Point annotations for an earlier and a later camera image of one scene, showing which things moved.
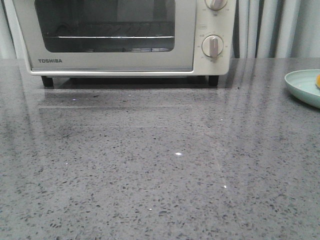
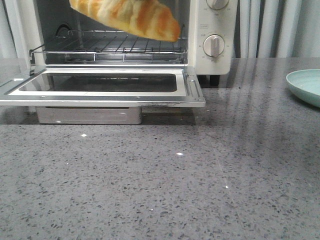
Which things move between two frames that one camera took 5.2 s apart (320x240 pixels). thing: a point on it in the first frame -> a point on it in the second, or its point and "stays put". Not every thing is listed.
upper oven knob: (216, 5) stays put
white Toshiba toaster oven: (127, 38) stays put
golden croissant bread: (317, 82) -> (145, 18)
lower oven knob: (212, 45) stays put
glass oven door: (108, 35) -> (134, 86)
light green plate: (302, 84) stays put
